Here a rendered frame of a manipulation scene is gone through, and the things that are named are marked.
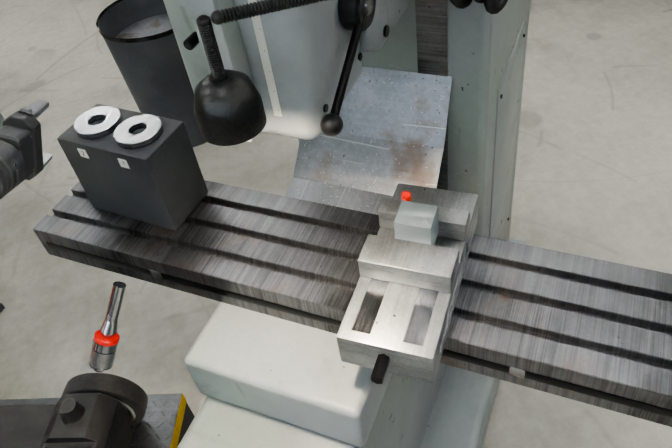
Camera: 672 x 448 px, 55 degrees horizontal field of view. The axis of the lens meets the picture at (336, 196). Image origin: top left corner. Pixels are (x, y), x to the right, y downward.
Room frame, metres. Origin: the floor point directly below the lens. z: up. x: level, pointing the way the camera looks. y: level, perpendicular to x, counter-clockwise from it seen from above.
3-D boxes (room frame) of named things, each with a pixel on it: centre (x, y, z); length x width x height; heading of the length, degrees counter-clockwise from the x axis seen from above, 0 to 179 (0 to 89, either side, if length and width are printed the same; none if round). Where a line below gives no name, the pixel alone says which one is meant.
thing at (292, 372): (0.81, 0.05, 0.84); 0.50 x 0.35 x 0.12; 151
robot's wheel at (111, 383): (0.87, 0.64, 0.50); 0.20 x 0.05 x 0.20; 82
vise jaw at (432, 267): (0.66, -0.10, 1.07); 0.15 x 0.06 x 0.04; 64
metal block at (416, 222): (0.71, -0.12, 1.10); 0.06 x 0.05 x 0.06; 64
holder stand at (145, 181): (1.03, 0.39, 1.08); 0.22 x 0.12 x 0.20; 58
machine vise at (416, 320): (0.69, -0.11, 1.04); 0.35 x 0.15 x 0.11; 154
